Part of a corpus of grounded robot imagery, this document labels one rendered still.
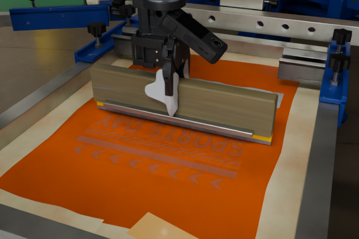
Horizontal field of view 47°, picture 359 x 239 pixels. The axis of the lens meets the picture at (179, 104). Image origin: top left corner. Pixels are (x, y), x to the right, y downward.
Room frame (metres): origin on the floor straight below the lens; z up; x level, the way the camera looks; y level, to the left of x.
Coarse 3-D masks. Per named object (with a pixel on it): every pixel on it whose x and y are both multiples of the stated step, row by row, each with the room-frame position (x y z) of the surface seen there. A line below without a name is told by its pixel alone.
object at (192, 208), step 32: (224, 64) 0.95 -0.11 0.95; (256, 64) 0.95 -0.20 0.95; (288, 96) 0.78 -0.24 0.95; (256, 160) 0.56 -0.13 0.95; (128, 192) 0.48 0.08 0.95; (160, 192) 0.48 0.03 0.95; (192, 192) 0.48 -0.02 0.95; (224, 192) 0.48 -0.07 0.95; (256, 192) 0.48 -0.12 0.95; (128, 224) 0.41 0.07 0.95; (192, 224) 0.41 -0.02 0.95; (224, 224) 0.41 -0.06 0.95; (256, 224) 0.41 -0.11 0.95
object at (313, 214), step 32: (32, 96) 0.72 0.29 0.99; (64, 96) 0.76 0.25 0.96; (0, 128) 0.60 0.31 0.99; (320, 128) 0.60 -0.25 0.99; (320, 160) 0.51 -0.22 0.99; (320, 192) 0.43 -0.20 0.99; (0, 224) 0.37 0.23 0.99; (32, 224) 0.37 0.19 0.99; (64, 224) 0.38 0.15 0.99; (320, 224) 0.37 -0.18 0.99
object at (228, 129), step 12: (120, 108) 0.68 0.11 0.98; (132, 108) 0.67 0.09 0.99; (144, 108) 0.67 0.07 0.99; (168, 120) 0.64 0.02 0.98; (180, 120) 0.63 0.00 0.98; (192, 120) 0.63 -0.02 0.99; (204, 120) 0.63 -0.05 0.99; (228, 132) 0.60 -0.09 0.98; (240, 132) 0.59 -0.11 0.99; (252, 132) 0.59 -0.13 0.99
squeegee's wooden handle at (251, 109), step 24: (96, 72) 0.71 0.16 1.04; (120, 72) 0.70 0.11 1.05; (144, 72) 0.69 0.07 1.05; (96, 96) 0.71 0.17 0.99; (120, 96) 0.69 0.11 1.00; (144, 96) 0.67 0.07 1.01; (192, 96) 0.64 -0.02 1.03; (216, 96) 0.62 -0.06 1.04; (240, 96) 0.61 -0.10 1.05; (264, 96) 0.60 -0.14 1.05; (216, 120) 0.62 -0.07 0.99; (240, 120) 0.60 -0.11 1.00; (264, 120) 0.59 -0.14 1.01
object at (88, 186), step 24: (192, 72) 0.90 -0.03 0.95; (72, 120) 0.68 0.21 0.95; (48, 144) 0.60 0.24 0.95; (24, 168) 0.53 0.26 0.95; (48, 168) 0.53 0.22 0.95; (72, 168) 0.53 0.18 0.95; (96, 168) 0.53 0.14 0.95; (120, 168) 0.53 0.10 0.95; (24, 192) 0.48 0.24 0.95; (48, 192) 0.48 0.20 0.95; (72, 192) 0.48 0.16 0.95; (96, 192) 0.48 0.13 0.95; (120, 192) 0.48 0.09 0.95; (96, 216) 0.43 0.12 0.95
